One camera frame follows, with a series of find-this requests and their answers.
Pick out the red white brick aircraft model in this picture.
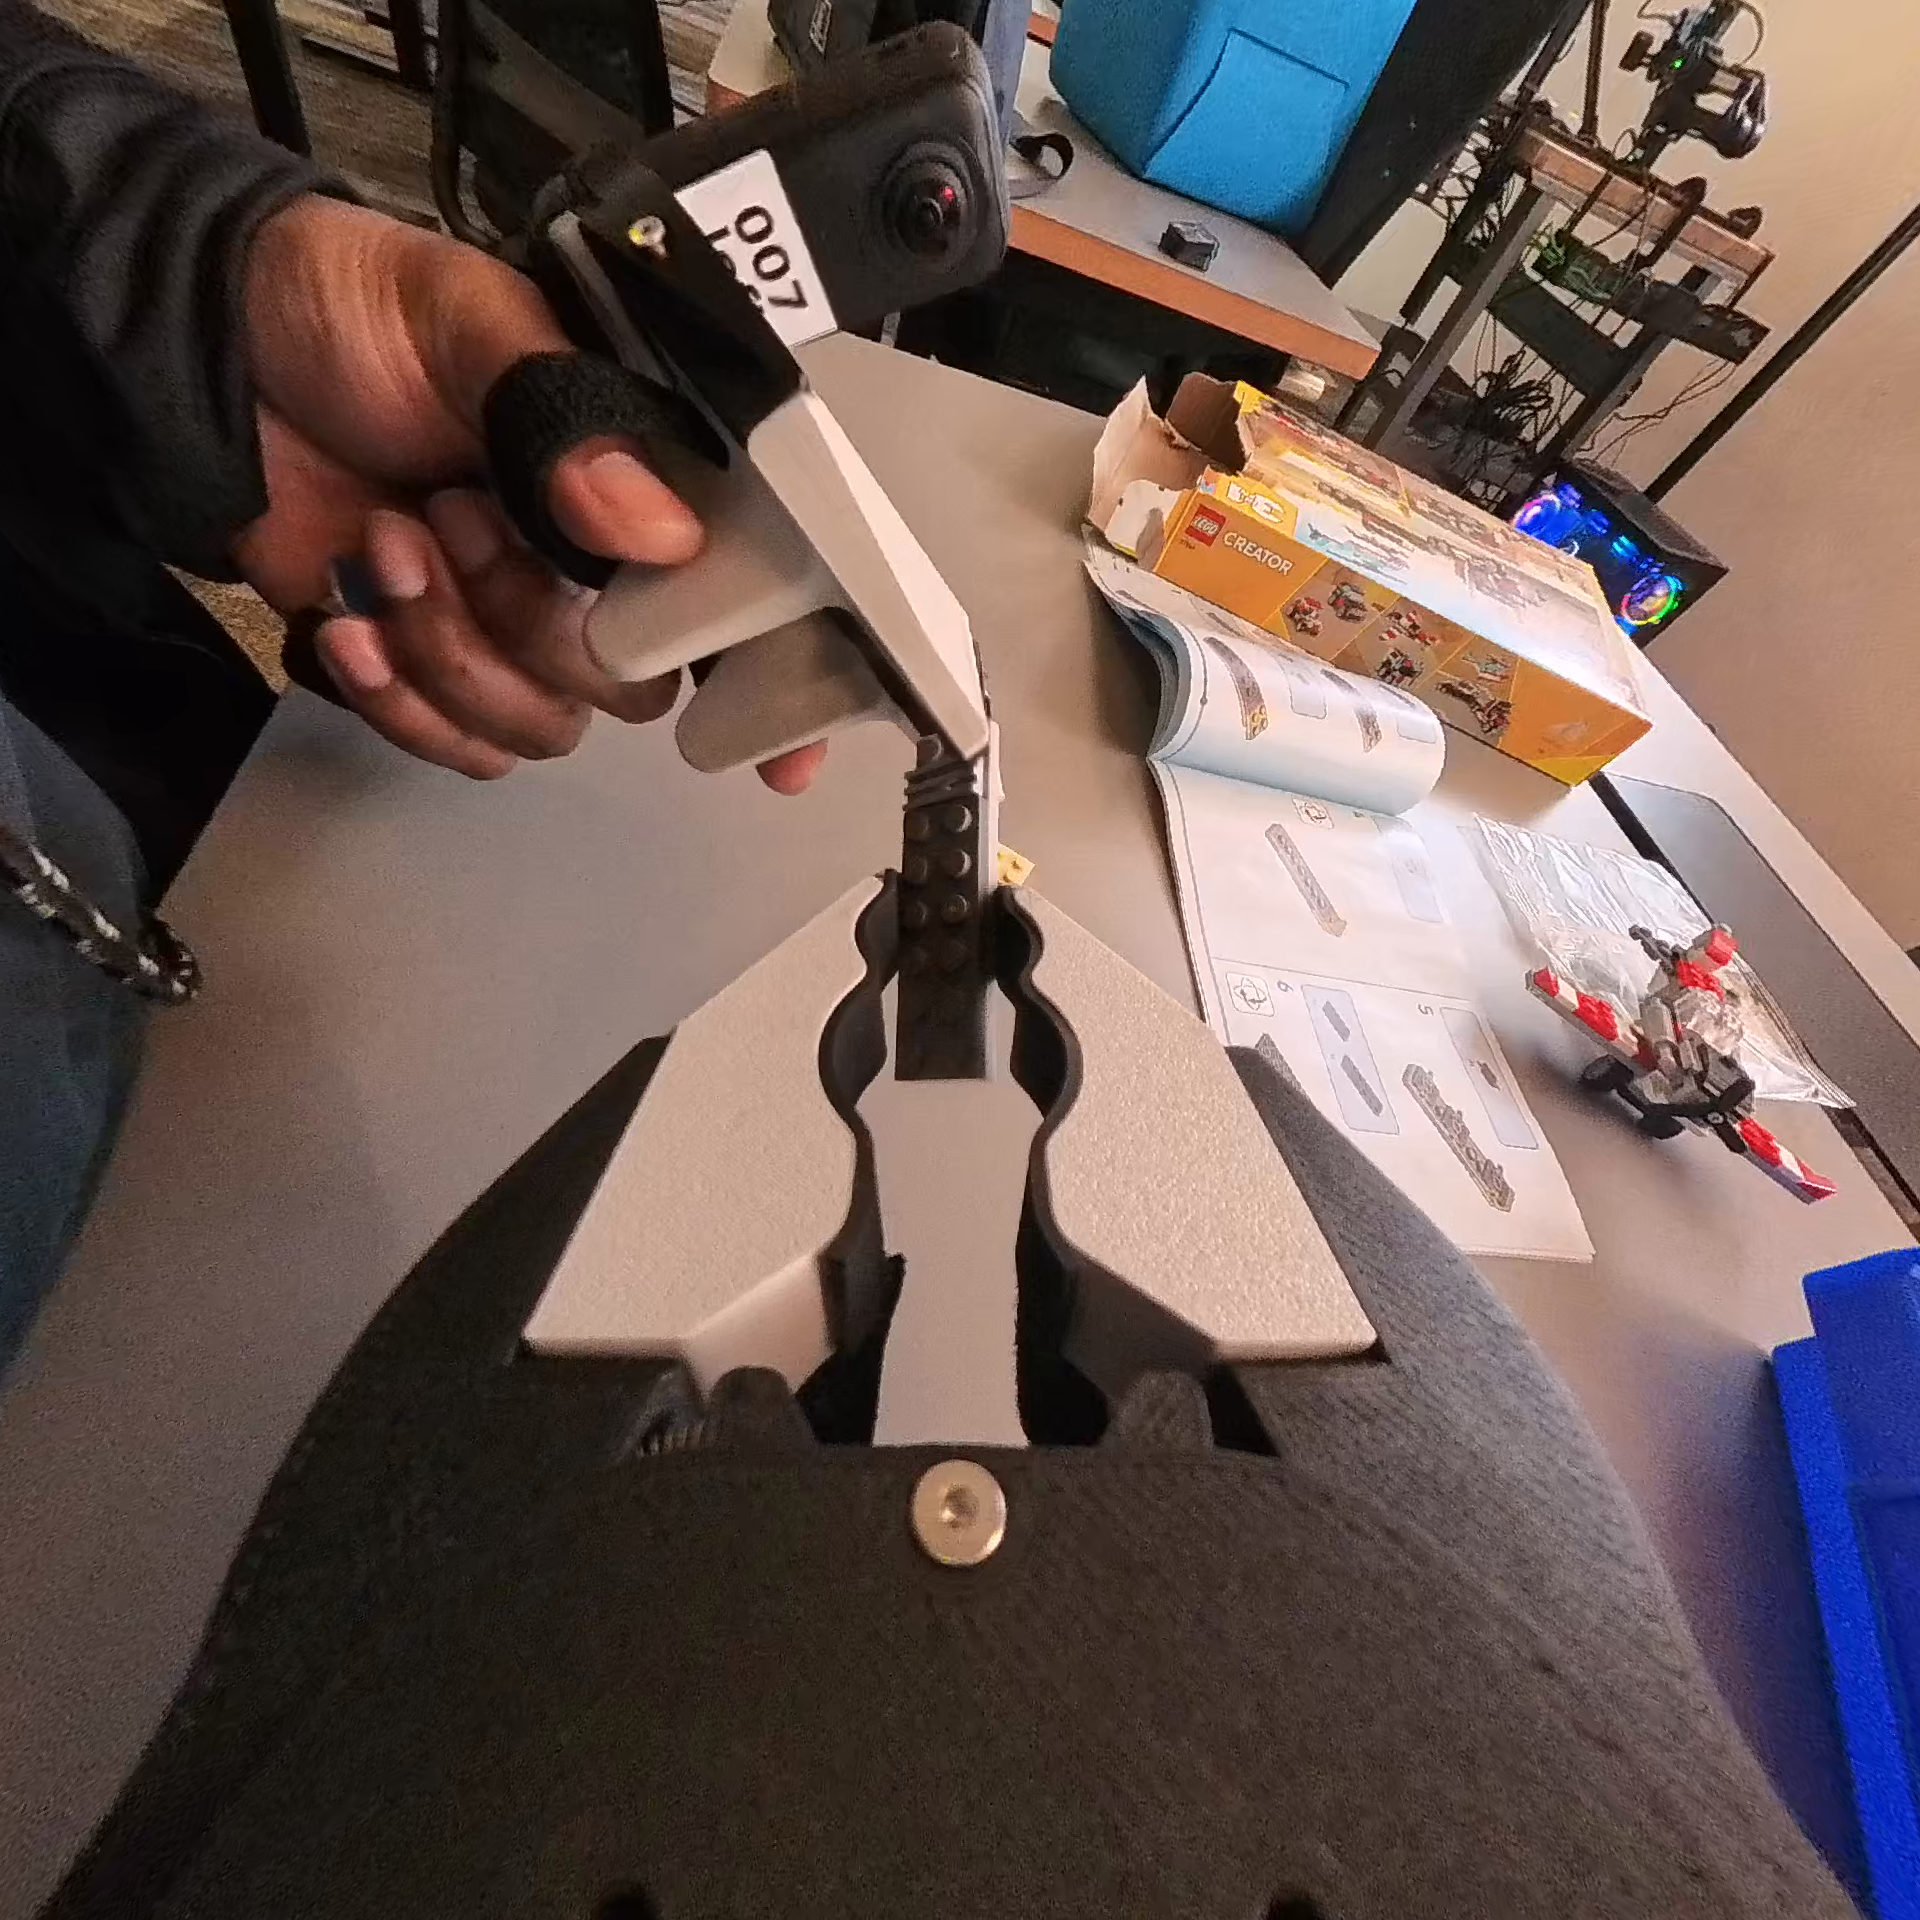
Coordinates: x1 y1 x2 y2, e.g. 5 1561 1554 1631
1523 922 1840 1208

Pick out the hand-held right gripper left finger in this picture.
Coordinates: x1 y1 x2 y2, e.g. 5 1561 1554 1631
522 873 904 1377

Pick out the black flat panel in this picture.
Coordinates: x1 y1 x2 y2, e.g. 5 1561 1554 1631
1297 0 1597 289

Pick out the person's left hand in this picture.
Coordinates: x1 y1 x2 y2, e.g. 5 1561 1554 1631
236 193 831 795

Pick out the black equipment rack with cables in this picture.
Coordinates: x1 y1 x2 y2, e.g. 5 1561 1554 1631
1337 92 1772 506

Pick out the black office chair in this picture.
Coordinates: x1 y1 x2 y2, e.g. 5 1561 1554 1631
225 0 679 251

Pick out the clear plastic bag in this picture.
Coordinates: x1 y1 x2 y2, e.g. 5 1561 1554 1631
1462 814 1857 1118

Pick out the person's black jacket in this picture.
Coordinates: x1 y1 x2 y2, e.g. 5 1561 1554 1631
0 531 296 920

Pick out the computer case with lit fans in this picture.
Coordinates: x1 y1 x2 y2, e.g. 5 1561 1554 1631
1504 457 1728 649

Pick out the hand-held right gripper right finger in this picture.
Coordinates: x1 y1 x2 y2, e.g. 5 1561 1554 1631
991 885 1381 1369

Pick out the person's left forearm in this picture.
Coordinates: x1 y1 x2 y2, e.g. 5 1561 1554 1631
0 0 369 591

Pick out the black camera on rig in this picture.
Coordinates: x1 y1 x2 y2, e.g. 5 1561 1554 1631
1618 0 1772 165

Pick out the black pole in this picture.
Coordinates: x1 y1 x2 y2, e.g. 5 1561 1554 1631
1642 196 1920 506

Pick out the person's blue hoodie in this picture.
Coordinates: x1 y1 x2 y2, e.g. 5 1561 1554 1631
0 696 167 1368

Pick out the blue foam box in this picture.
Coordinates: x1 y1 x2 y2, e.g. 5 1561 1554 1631
1052 0 1418 235

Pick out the grey desk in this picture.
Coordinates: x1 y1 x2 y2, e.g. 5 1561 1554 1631
0 335 1920 1920

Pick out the wood-edged table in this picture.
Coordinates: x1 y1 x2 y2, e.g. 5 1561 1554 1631
901 60 1385 422

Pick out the long grey plate brick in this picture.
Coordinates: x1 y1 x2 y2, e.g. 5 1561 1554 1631
894 795 998 1084

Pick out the yellow toy brick box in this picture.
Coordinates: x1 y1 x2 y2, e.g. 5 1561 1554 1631
1084 376 1657 791

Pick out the braided black white drawstring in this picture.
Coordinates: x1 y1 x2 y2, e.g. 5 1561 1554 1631
0 821 206 1009

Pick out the brick instruction booklet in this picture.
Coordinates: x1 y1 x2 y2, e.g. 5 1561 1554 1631
1078 531 1597 1266

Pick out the large blue storage bin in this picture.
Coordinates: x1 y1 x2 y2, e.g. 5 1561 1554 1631
1772 1246 1920 1920

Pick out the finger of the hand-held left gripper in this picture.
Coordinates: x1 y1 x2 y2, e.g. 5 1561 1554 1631
742 390 1008 814

